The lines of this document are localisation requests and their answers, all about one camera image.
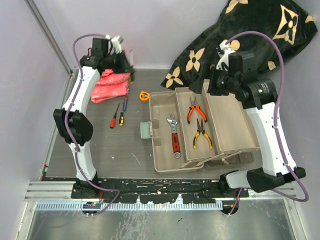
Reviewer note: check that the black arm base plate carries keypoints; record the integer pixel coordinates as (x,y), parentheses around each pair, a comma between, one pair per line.
(157,191)

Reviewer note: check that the grey green toolbox latch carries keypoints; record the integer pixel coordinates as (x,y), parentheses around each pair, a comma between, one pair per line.
(146,130)

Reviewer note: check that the aluminium frame rail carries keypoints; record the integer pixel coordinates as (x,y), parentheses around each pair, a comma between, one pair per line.
(55,191)

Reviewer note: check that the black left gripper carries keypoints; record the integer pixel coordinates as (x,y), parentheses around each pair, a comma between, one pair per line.
(126,67)

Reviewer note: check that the yellow tape measure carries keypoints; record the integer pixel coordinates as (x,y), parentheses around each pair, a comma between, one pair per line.
(144,96)

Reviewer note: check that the blue handled screwdriver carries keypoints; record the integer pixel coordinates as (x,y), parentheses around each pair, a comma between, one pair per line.
(125,103)

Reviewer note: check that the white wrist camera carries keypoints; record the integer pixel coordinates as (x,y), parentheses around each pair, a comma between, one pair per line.
(224,50)
(115,44)

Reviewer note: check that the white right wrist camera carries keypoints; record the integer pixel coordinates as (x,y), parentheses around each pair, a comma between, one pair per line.
(224,50)

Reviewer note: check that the red black screwdriver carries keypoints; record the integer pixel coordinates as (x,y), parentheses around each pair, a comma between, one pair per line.
(113,120)

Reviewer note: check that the vertical aluminium corner post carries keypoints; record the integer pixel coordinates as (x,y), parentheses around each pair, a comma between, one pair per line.
(46,23)

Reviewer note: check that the yellow black screwdriver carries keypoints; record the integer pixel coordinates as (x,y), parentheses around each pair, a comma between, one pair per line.
(121,119)
(131,78)

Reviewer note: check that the white slotted cable duct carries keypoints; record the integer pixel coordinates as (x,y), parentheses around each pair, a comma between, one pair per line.
(150,206)

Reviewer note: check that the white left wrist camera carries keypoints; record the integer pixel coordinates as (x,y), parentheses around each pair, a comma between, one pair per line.
(115,44)

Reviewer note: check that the translucent brown plastic toolbox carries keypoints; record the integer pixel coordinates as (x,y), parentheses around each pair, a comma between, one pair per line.
(212,130)

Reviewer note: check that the pink printed cloth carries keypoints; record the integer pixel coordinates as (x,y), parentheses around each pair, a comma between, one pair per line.
(110,85)

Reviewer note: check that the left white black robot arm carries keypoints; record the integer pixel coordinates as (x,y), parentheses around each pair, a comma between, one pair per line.
(73,126)

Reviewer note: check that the orange handled adjustable wrench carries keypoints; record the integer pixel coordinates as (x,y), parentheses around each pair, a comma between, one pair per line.
(174,135)

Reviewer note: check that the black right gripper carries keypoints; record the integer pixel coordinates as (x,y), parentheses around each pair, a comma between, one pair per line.
(205,73)

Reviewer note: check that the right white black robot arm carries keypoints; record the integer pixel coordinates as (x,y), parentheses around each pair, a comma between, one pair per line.
(258,98)

